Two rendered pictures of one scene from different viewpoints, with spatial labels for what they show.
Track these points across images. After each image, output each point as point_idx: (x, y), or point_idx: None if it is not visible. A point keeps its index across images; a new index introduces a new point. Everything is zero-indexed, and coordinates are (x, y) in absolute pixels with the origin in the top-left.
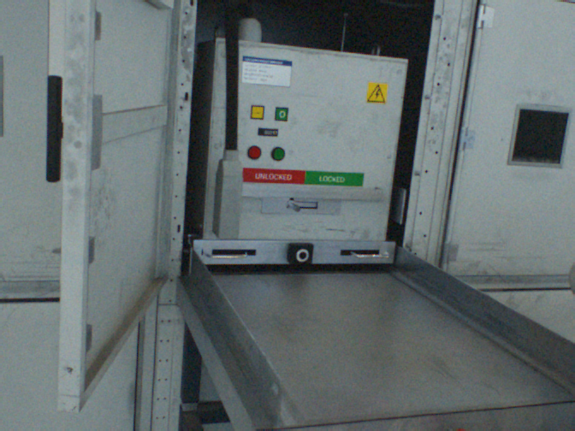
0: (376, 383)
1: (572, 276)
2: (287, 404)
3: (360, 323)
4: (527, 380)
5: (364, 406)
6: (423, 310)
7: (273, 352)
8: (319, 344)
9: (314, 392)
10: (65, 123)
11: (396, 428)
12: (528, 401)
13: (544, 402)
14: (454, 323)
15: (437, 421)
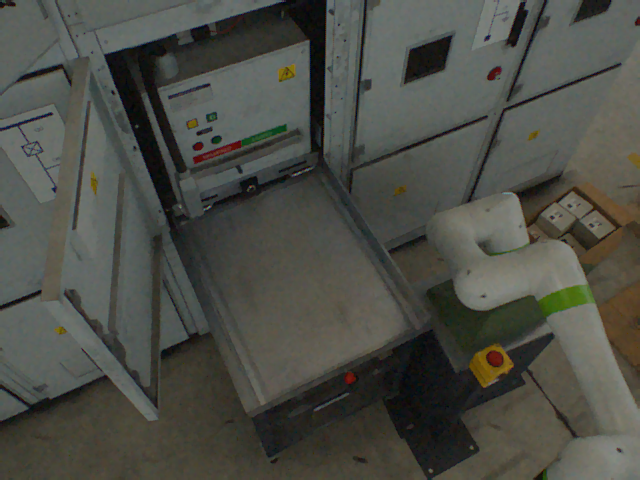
0: (306, 346)
1: (426, 234)
2: (260, 385)
3: (296, 269)
4: (390, 316)
5: (299, 373)
6: (337, 234)
7: (246, 327)
8: (272, 307)
9: (273, 366)
10: (105, 372)
11: (316, 381)
12: (386, 340)
13: (395, 339)
14: (356, 249)
15: (337, 370)
